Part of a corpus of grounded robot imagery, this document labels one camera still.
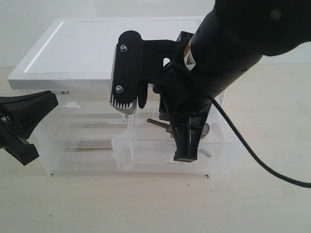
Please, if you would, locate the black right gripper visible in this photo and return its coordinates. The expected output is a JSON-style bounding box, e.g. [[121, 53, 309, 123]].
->
[[142, 31, 211, 162]]

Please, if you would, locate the key bunch with blue tag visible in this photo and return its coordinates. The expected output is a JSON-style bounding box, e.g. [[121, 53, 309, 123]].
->
[[146, 118, 210, 139]]

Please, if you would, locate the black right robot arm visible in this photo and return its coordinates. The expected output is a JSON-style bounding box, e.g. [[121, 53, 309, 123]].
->
[[148, 0, 311, 163]]

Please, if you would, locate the clear bottom wide drawer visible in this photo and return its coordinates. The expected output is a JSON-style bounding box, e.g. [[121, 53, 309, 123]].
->
[[40, 148, 207, 177]]

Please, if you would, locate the white plastic drawer cabinet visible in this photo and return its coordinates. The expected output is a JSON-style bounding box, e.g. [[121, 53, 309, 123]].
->
[[8, 17, 231, 174]]

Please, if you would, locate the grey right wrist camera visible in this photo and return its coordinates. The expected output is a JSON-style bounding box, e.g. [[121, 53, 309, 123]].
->
[[109, 31, 143, 115]]

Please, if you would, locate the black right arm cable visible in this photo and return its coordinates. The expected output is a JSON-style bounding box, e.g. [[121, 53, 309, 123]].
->
[[167, 63, 311, 188]]

